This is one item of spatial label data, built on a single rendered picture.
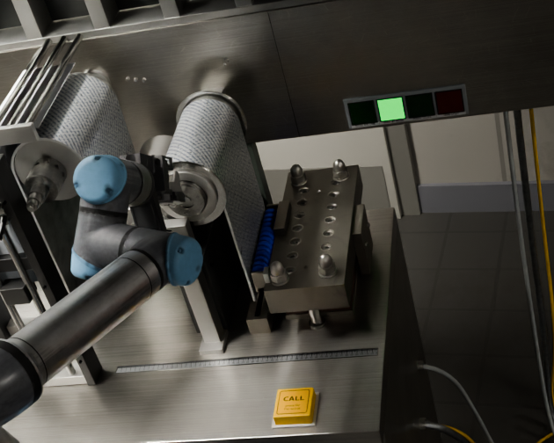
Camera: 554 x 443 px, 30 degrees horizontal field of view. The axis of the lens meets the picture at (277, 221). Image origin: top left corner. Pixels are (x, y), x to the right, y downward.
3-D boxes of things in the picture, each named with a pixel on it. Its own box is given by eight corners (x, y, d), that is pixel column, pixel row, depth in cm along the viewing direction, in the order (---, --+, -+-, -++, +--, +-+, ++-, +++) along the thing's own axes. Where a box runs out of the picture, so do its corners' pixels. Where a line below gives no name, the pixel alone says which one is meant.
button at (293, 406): (275, 425, 190) (272, 417, 189) (280, 397, 196) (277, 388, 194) (312, 424, 189) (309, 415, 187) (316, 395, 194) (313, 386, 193)
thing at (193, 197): (192, 223, 195) (158, 203, 193) (194, 217, 197) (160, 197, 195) (212, 199, 191) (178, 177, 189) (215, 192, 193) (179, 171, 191)
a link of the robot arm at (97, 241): (112, 286, 154) (123, 214, 154) (56, 273, 160) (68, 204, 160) (144, 287, 161) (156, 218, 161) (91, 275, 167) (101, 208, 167)
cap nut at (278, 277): (269, 286, 202) (264, 269, 199) (272, 274, 205) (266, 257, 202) (287, 285, 201) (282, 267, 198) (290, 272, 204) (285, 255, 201)
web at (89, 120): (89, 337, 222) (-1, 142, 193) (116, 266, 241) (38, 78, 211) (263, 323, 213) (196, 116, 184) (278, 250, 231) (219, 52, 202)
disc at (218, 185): (195, 238, 200) (133, 194, 196) (195, 236, 201) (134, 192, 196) (242, 194, 192) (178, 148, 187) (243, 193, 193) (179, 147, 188)
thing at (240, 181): (242, 268, 204) (218, 192, 193) (259, 197, 222) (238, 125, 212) (244, 267, 204) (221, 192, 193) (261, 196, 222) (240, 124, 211)
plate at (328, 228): (270, 314, 205) (263, 291, 201) (294, 193, 236) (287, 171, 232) (349, 307, 201) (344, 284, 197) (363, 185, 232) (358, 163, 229)
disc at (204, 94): (217, 164, 220) (162, 123, 215) (218, 163, 220) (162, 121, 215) (261, 121, 212) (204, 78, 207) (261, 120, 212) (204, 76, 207)
